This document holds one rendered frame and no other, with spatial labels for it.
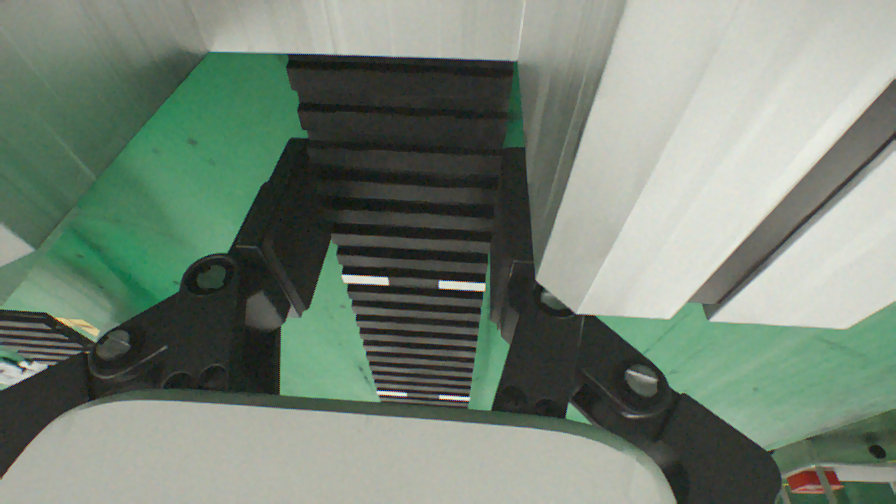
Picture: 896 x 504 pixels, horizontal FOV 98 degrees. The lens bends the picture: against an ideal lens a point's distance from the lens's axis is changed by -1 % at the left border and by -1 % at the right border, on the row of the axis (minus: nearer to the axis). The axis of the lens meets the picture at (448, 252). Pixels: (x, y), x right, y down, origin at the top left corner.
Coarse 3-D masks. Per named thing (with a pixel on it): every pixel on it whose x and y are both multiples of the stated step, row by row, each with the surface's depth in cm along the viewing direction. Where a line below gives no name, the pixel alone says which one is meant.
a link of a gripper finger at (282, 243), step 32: (288, 160) 10; (288, 192) 9; (256, 224) 9; (288, 224) 9; (320, 224) 11; (256, 256) 9; (288, 256) 9; (320, 256) 12; (256, 288) 9; (288, 288) 10; (128, 320) 8; (160, 320) 8; (256, 320) 9; (96, 352) 8; (128, 352) 8; (160, 352) 8
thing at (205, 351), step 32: (224, 256) 9; (192, 288) 8; (224, 288) 8; (192, 320) 8; (224, 320) 8; (192, 352) 7; (224, 352) 7; (256, 352) 10; (160, 384) 7; (192, 384) 7; (224, 384) 7; (256, 384) 9
